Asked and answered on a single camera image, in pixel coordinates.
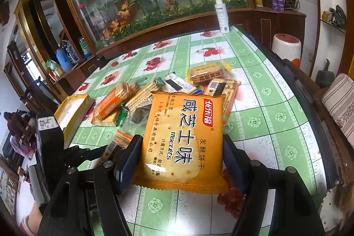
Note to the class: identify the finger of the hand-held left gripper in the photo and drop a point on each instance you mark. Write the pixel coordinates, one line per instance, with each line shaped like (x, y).
(85, 153)

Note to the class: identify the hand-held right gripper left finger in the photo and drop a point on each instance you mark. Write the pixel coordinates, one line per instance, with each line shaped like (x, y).
(127, 167)

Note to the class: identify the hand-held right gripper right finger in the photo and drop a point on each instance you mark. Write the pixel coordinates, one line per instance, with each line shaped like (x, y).
(232, 167)

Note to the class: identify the yellow cardboard box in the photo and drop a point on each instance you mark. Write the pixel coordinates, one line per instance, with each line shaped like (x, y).
(72, 108)

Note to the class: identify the small green-edged snack packet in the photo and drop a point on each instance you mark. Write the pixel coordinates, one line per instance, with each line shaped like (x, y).
(121, 115)

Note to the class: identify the large orange biscuit packet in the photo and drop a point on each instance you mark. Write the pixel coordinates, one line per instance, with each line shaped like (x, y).
(179, 142)

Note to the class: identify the green-ended cracker packet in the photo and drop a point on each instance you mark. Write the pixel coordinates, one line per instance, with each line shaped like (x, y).
(139, 99)

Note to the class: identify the blue-ended cracker packet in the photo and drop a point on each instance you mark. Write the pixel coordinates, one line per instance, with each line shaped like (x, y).
(177, 83)

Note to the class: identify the yellow-ended cracker packet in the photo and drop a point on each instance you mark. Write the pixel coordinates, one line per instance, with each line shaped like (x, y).
(206, 73)

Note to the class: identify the person's left forearm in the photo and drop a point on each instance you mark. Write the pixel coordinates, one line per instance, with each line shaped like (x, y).
(30, 220)

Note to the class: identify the small orange snack packet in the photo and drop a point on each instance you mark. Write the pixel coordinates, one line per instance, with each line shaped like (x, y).
(120, 139)

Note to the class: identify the dark snack packet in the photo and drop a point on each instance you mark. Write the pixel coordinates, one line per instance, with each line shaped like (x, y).
(138, 117)

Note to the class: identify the orange-wrapped cracker packet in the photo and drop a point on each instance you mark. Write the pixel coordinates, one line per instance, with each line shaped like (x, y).
(110, 104)

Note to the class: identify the green fruit print tablecloth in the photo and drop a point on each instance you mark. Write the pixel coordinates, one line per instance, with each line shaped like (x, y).
(276, 114)

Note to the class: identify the clear barcode cracker packet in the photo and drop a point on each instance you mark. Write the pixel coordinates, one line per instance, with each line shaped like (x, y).
(221, 90)

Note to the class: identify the blue water bottle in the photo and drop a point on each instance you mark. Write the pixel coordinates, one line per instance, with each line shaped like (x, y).
(64, 60)

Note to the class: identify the dark wooden chair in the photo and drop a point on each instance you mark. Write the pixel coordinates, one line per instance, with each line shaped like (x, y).
(312, 103)

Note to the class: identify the green bottle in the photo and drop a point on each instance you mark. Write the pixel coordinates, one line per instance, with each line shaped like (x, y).
(83, 48)

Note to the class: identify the wooden shelf unit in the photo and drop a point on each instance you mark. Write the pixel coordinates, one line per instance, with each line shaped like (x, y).
(41, 39)

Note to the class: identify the striped seat cushion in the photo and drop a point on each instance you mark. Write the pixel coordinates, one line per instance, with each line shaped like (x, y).
(338, 106)

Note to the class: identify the white stool with red top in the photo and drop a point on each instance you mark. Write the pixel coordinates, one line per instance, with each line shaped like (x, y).
(286, 49)

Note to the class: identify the dark ceramic jug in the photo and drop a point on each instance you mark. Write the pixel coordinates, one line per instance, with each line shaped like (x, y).
(325, 75)

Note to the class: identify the white spray bottle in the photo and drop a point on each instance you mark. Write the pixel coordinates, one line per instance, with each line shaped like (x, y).
(222, 16)

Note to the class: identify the purple spray can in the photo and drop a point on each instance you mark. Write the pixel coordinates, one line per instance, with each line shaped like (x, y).
(274, 0)
(280, 0)

